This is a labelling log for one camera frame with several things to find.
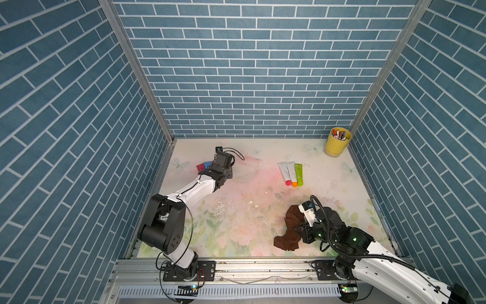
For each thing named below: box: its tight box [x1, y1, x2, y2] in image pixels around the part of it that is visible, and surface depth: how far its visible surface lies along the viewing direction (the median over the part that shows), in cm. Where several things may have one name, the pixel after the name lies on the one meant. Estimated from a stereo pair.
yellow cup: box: [324, 126, 352, 157], surface depth 110 cm
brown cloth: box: [273, 205, 306, 252], surface depth 80 cm
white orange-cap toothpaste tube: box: [286, 161, 299, 188], surface depth 104 cm
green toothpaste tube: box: [294, 163, 304, 187], surface depth 105 cm
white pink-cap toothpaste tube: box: [277, 162, 292, 187], surface depth 104 cm
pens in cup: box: [330, 128, 347, 141], surface depth 110 cm
